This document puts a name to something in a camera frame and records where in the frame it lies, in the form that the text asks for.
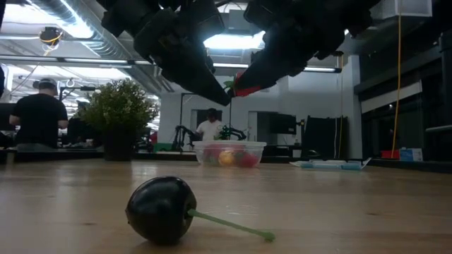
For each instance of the clear lid with teal rim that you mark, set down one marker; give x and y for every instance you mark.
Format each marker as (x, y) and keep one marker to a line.
(330, 165)

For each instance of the black panel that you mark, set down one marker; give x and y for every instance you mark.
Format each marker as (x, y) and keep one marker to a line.
(325, 137)

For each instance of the blue and white box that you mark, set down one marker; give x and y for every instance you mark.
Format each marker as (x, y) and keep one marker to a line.
(411, 154)

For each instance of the person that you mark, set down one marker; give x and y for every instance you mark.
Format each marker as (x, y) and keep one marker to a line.
(210, 128)
(39, 116)

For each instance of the background black robot arm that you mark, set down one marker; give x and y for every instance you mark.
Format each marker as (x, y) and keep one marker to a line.
(182, 135)
(233, 133)

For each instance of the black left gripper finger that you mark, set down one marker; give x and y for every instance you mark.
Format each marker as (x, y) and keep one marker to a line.
(197, 77)

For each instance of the potted green plant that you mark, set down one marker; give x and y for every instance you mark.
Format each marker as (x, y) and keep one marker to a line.
(116, 109)

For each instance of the red toy strawberry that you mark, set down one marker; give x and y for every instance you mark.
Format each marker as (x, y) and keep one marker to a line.
(247, 90)

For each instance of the red box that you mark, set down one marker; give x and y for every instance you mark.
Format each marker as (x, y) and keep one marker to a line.
(390, 154)

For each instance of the black monitor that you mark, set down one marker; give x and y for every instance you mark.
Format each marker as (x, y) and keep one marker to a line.
(282, 123)

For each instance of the clear plastic tupperware container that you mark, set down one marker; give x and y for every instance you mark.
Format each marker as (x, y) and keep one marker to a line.
(229, 144)

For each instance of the green bin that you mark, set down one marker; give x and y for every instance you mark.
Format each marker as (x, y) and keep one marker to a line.
(162, 147)

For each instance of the ceiling light panel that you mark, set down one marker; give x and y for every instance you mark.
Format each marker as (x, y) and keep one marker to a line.
(233, 40)

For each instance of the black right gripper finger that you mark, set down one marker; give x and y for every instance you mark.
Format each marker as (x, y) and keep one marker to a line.
(279, 67)

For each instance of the red toy vegetable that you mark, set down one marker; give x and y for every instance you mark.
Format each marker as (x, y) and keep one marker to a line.
(247, 160)

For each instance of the silver ventilation duct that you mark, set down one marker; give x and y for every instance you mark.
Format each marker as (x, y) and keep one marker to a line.
(116, 46)

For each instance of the black toy cherry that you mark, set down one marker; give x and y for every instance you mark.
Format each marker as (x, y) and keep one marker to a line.
(159, 211)

